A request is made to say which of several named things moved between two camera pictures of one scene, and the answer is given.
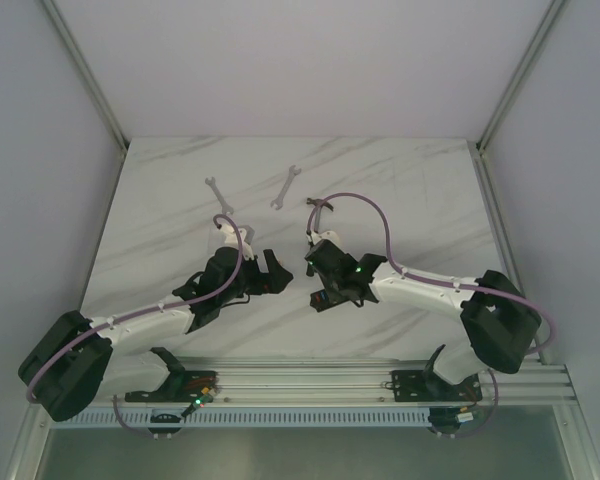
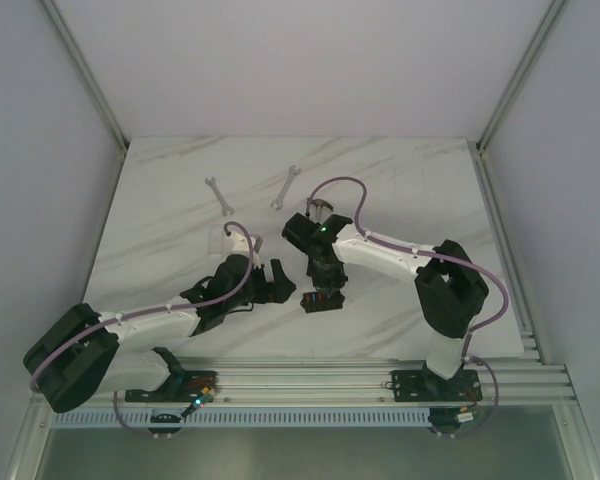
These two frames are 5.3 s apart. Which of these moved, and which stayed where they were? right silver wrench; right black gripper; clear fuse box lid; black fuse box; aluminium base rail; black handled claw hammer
Moved: black fuse box; right black gripper
Stayed: black handled claw hammer; clear fuse box lid; aluminium base rail; right silver wrench
